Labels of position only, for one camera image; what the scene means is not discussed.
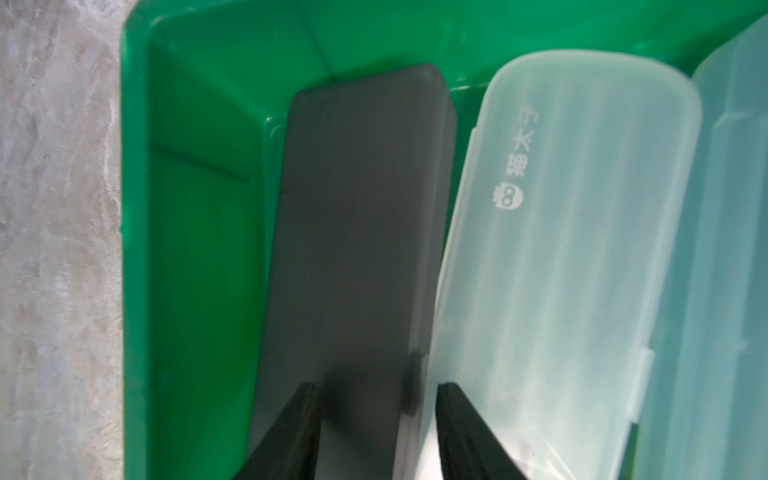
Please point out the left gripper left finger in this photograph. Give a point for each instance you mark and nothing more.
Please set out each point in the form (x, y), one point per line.
(290, 448)

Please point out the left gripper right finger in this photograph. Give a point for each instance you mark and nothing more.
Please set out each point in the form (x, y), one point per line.
(468, 448)

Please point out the frosted clear pencil case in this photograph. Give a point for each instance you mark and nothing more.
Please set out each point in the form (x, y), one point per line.
(561, 238)

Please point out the light blue pencil case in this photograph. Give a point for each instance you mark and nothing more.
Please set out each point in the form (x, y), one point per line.
(705, 412)

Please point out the black pencil case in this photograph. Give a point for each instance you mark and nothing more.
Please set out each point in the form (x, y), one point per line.
(359, 234)

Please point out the green storage tray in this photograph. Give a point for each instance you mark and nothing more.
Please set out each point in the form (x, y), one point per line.
(205, 90)

